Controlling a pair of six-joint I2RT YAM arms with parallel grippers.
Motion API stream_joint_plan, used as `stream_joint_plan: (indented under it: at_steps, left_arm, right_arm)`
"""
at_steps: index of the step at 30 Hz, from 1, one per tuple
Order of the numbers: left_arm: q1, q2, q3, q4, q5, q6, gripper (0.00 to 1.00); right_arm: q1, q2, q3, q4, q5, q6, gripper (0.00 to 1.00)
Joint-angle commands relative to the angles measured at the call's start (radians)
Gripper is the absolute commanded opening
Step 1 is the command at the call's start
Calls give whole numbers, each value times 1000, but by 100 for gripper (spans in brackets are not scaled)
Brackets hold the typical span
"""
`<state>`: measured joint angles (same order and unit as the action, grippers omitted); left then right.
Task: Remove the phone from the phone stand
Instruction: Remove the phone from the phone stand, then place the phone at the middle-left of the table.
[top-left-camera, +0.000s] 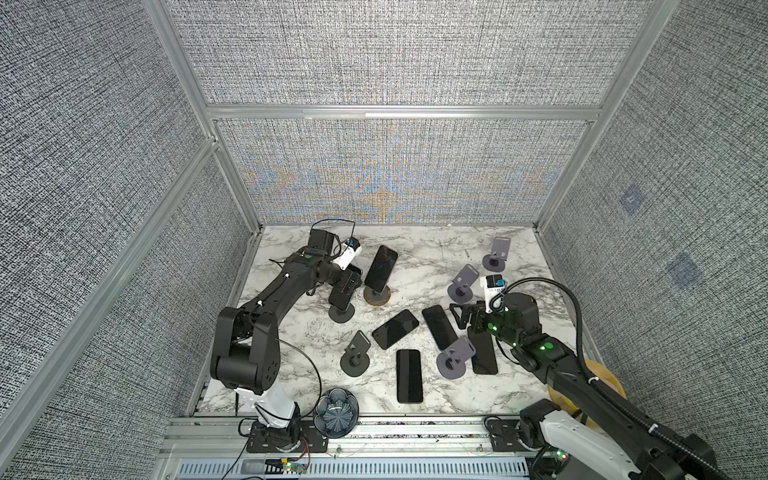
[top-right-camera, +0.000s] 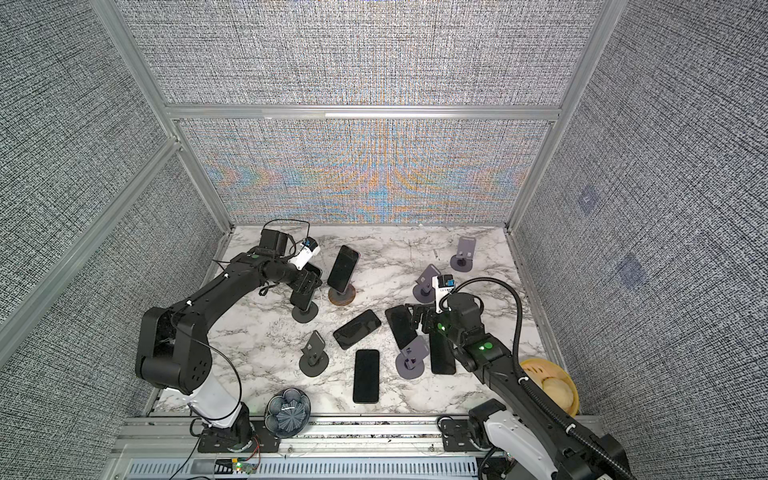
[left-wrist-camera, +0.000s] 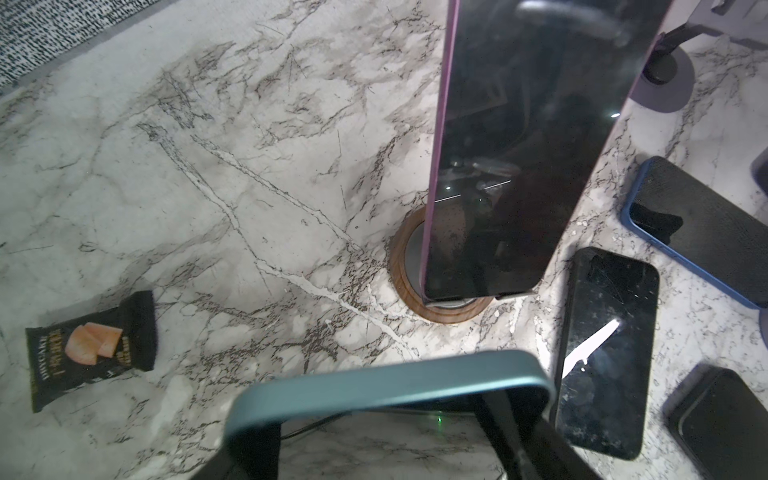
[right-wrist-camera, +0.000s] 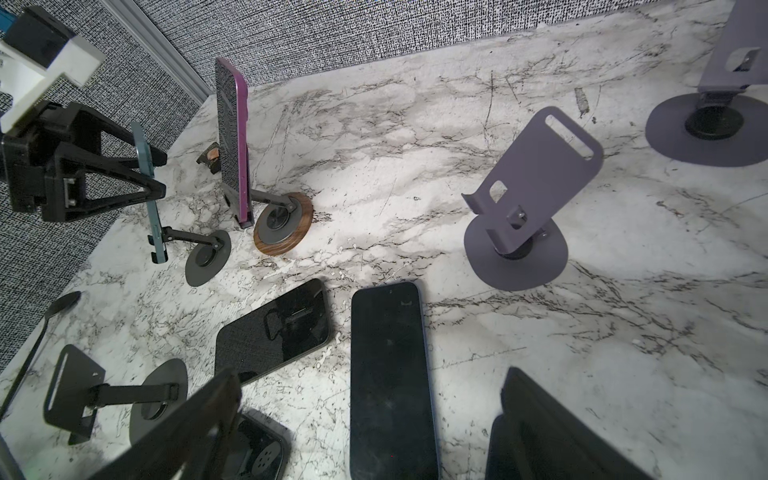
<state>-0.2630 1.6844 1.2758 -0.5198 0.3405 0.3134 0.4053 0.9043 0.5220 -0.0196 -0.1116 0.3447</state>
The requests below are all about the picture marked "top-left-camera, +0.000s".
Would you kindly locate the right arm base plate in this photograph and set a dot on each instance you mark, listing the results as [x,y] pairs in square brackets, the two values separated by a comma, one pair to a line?
[504,434]

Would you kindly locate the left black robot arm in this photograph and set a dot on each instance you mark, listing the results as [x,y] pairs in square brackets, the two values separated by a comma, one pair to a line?
[246,349]

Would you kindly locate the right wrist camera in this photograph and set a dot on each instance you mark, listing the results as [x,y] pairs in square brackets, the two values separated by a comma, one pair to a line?
[492,286]

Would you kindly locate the left grey phone stand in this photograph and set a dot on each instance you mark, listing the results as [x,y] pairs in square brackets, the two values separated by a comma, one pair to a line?
[341,316]

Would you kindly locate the far right purple stand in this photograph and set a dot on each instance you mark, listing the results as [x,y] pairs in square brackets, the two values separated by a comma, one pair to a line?
[496,260]

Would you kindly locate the front right purple stand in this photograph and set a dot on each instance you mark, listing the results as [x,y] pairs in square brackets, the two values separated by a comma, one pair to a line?
[451,362]

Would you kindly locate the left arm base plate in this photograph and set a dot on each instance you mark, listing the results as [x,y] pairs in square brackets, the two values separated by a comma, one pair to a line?
[292,440]

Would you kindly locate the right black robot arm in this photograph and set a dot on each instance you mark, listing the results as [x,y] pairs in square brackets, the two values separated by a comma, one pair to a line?
[627,443]

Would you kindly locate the wooden base phone stand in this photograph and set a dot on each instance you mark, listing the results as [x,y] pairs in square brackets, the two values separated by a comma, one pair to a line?
[377,298]

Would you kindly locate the middle purple phone stand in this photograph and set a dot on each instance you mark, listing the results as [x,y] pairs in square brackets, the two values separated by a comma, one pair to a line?
[460,288]

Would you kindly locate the purple case phone wooden stand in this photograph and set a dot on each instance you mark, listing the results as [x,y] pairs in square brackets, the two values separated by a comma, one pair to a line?
[381,269]

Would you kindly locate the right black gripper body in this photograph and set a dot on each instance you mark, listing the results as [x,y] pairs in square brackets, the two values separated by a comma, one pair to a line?
[483,322]

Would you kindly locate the yellow bamboo steamer basket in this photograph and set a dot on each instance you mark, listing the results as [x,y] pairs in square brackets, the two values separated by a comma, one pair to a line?
[573,409]

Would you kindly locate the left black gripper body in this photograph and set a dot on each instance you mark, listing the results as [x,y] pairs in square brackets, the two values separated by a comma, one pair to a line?
[335,276]

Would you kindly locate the blue case phone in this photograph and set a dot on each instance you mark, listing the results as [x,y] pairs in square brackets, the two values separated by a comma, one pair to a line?
[439,326]

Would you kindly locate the front left grey stand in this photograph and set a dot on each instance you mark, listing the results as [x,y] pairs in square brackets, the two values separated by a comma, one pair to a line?
[355,360]

